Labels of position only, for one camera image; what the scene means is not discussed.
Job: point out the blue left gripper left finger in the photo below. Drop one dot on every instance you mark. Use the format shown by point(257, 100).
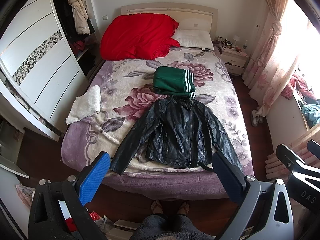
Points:
point(80, 190)

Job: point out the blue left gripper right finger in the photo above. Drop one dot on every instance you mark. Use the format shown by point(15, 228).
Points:
point(241, 189)

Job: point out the black leather jacket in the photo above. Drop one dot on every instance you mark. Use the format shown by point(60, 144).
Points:
point(182, 133)

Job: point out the grey slippers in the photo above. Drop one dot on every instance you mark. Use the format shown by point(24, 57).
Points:
point(255, 118)

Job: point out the white folded towel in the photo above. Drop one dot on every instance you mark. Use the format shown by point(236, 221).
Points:
point(85, 105)

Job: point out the white sliding wardrobe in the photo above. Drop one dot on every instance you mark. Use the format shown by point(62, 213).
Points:
point(45, 65)

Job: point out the floral purple bed blanket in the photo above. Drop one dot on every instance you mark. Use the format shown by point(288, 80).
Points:
point(126, 93)

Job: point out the pink floral curtain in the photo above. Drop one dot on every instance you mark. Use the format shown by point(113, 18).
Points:
point(264, 75)

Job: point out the white nightstand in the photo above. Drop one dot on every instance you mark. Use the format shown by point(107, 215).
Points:
point(233, 57)

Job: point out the green striped folded garment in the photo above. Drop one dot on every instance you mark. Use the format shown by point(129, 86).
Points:
point(174, 81)

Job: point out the white pillow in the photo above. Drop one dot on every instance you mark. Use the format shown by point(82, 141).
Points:
point(193, 38)

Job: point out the red duvet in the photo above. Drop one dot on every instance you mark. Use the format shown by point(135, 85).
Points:
point(144, 36)

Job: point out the beige hanging coat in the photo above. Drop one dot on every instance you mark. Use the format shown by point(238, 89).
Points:
point(80, 16)

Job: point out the white bed headboard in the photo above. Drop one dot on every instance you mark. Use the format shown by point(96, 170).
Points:
point(189, 16)

